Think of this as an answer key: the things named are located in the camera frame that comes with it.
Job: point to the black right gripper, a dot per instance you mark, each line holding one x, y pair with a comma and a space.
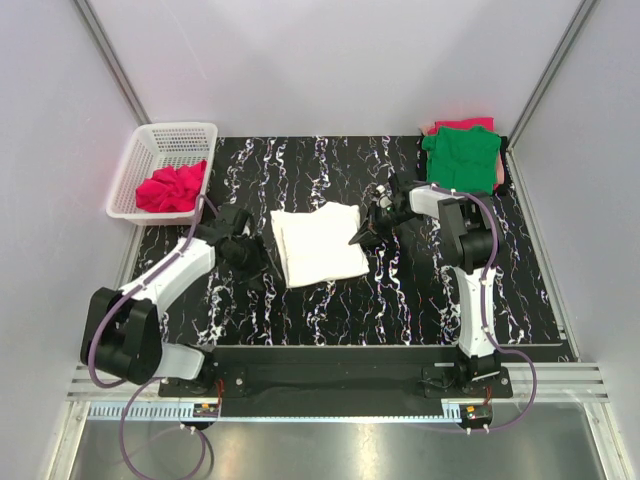
378, 223

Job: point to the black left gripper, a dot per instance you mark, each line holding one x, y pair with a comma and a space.
255, 259

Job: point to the white printed t-shirt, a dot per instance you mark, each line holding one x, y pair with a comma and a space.
314, 247

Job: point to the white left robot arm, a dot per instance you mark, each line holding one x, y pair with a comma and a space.
122, 340

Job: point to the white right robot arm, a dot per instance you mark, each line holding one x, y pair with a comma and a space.
470, 243

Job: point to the crumpled pink t-shirt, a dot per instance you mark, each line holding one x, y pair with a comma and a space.
171, 190

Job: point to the white plastic basket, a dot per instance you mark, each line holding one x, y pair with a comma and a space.
156, 146

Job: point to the folded green t-shirt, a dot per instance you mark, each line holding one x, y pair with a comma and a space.
463, 160

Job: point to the folded peach t-shirt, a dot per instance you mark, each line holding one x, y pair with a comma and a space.
500, 170

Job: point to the left controller board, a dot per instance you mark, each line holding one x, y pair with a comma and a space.
206, 410

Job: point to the controller board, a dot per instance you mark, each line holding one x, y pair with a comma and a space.
206, 410
477, 413

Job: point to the folded red t-shirt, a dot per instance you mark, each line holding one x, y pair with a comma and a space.
465, 124

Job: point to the right controller board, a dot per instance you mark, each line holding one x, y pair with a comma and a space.
477, 413

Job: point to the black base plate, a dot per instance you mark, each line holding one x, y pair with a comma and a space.
304, 382

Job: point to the aluminium rail frame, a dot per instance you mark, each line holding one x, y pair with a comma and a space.
553, 427

